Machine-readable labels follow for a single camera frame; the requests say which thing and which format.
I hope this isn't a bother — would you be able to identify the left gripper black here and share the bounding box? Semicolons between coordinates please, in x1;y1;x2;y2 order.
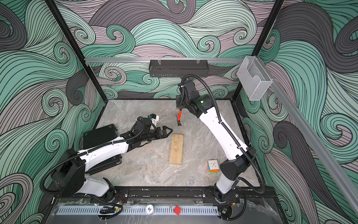
139;126;172;144

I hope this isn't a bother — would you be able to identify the claw hammer red black handle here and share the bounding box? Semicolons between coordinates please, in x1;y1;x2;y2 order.
176;109;182;127

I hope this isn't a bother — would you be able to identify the wooden block with nails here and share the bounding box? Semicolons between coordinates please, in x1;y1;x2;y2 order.
169;134;184;165

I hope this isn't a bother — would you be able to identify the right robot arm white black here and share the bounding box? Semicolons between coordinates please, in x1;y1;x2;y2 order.
176;79;256;201

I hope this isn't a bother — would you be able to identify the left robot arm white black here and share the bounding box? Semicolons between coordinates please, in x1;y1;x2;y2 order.
40;114;173;198

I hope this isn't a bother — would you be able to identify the colourful puzzle cube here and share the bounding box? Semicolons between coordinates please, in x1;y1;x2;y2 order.
207;160;220;173

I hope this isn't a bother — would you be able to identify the black case on table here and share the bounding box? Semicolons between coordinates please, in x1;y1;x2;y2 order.
82;124;123;174

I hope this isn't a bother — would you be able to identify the small red cube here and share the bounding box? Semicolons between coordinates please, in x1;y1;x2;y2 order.
173;206;181;216

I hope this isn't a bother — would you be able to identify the black perforated wall shelf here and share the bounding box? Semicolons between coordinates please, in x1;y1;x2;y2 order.
149;60;209;78

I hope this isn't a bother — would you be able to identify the clear plastic wall bin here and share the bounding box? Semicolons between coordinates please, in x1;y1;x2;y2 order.
237;56;273;101

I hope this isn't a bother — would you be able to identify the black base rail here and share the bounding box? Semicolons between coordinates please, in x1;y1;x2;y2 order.
48;186;278;204

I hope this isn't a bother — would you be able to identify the aluminium rail back wall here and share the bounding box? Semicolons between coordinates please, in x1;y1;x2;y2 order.
84;57;244;64

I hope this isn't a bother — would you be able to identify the aluminium rail wall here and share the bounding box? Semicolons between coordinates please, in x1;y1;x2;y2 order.
256;57;358;214
84;57;244;64

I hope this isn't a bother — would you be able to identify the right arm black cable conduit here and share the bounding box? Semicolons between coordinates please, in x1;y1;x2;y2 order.
180;74;266;222

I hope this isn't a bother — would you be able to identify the white slotted cable duct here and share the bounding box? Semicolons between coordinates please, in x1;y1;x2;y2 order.
56;205;219;216

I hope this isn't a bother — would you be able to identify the aluminium rail right wall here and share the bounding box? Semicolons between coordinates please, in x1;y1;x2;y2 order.
256;57;358;214

